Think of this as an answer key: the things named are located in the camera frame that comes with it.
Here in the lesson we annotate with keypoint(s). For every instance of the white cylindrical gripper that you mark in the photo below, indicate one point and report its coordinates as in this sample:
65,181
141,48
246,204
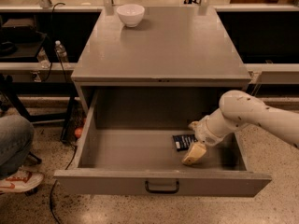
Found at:
206,132

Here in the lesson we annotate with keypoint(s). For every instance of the dark blue snack bar wrapper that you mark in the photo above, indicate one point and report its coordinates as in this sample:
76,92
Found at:
183,142

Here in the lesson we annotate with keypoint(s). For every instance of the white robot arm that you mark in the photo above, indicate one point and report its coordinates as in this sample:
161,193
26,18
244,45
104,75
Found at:
236,111

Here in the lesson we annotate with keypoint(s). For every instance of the grey open drawer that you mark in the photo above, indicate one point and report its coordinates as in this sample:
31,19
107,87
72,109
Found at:
128,139

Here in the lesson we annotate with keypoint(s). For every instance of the grey metal cabinet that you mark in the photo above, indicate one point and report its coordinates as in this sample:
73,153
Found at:
175,64

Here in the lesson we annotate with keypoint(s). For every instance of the orange ball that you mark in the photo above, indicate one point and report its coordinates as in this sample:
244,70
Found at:
78,132

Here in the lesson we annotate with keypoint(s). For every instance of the white ceramic bowl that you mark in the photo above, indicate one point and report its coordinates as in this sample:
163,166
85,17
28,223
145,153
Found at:
131,14

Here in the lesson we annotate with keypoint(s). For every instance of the clear plastic water bottle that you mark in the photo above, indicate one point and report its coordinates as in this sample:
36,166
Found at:
61,52

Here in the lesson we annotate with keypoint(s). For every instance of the white and orange sneaker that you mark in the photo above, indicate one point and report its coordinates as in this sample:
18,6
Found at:
21,181

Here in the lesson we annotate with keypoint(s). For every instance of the person's leg in jeans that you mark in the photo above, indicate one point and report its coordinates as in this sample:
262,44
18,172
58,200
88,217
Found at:
16,137

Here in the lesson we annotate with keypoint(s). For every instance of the black side table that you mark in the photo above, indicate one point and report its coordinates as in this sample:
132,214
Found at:
30,67

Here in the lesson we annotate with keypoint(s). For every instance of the black drawer handle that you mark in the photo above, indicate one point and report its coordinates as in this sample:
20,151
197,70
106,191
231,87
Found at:
162,188

